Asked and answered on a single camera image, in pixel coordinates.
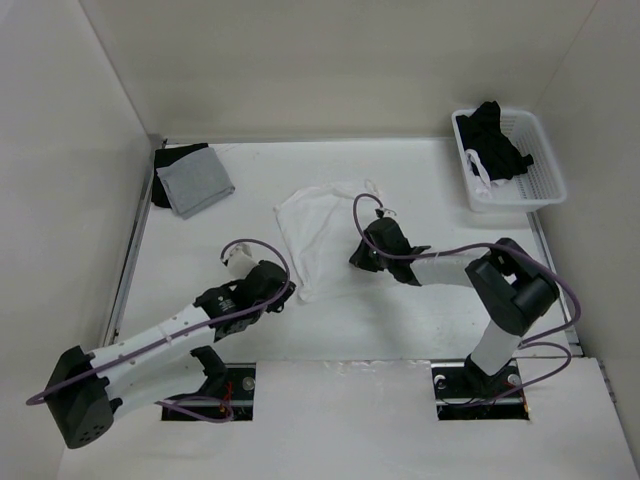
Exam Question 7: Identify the white tank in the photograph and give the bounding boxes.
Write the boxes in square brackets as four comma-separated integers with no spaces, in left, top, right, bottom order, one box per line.
[274,179,393,303]
[465,149,508,198]

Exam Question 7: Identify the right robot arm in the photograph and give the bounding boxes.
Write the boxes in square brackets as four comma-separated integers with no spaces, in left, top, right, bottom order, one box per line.
[349,217,559,398]

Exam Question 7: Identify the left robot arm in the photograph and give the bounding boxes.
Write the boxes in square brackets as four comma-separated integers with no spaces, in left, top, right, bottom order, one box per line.
[44,260,296,449]

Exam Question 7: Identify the white tank top in basket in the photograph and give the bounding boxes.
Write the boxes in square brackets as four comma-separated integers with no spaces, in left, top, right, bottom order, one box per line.
[465,149,508,198]

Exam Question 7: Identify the folded grey tank top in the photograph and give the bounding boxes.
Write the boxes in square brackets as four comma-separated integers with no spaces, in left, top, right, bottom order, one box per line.
[158,146,235,220]

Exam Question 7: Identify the crumpled black tank top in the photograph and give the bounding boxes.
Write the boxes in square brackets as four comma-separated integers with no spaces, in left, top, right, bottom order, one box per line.
[456,101,534,181]

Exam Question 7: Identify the folded black tank top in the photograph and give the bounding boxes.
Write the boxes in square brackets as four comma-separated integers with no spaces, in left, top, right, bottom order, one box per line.
[151,143,208,209]

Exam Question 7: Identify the white plastic basket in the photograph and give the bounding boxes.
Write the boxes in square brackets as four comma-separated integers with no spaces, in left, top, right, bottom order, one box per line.
[451,108,567,213]

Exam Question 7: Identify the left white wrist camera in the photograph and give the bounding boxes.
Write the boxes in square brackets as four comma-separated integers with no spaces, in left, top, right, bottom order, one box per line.
[222,242,258,278]

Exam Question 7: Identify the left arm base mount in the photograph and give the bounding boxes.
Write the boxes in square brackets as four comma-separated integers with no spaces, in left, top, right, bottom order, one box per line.
[161,346,257,423]

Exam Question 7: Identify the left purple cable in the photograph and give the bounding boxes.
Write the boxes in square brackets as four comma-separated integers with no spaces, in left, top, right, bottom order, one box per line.
[24,239,294,425]

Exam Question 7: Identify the purple cable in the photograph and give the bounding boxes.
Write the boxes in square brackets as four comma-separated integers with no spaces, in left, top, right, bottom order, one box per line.
[352,192,584,409]
[24,239,294,425]

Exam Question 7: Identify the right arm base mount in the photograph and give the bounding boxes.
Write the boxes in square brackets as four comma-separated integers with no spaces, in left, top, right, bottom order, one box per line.
[431,360,529,421]

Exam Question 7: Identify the left metal table rail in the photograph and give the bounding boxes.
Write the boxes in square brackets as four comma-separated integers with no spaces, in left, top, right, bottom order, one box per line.
[98,134,167,347]

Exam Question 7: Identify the metal table rail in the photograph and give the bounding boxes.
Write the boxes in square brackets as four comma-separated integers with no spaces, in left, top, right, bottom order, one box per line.
[98,134,167,347]
[527,212,584,357]

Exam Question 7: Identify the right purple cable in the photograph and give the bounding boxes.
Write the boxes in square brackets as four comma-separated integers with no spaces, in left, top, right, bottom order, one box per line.
[352,192,584,409]

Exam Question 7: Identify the right metal table rail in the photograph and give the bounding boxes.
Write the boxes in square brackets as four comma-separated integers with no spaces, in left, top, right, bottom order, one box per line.
[527,212,584,357]

